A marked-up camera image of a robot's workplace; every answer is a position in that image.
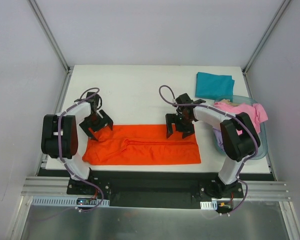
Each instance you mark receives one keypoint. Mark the white cable duct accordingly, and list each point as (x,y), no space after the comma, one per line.
(209,205)
(55,201)

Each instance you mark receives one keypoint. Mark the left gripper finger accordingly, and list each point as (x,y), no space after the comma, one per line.
(106,121)
(89,128)

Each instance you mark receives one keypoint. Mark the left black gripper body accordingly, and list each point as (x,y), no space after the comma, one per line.
(95,122)

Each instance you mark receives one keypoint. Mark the right white cable duct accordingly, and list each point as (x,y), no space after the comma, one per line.
(209,205)

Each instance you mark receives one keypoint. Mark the left frame post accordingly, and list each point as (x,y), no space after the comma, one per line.
(48,33)

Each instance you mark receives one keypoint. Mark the pink t-shirt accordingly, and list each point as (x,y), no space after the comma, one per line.
(255,111)

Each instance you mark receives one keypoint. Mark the orange t-shirt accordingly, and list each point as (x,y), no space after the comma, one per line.
(141,145)

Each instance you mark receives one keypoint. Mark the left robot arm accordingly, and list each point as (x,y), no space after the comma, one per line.
(65,135)

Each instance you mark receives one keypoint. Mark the right frame post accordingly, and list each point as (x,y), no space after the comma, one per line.
(266,35)

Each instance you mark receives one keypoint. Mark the left white cable duct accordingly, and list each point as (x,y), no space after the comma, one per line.
(55,201)

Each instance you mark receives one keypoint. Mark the clear blue plastic basket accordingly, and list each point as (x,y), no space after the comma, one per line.
(263,148)

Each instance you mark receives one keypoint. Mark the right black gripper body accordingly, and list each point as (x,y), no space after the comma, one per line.
(179,124)

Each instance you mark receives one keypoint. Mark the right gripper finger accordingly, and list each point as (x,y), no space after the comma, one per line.
(170,119)
(188,132)

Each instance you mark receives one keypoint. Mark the lavender t-shirt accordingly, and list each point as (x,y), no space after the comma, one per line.
(219,139)

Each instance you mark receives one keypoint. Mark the aluminium frame rail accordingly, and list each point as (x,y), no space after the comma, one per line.
(276,191)

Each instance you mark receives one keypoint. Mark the folded teal t-shirt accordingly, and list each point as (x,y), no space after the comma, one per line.
(211,86)

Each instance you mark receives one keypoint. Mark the frame post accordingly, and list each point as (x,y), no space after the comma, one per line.
(48,33)
(266,35)

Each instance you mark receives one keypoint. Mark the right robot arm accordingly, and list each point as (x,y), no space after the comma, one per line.
(239,137)

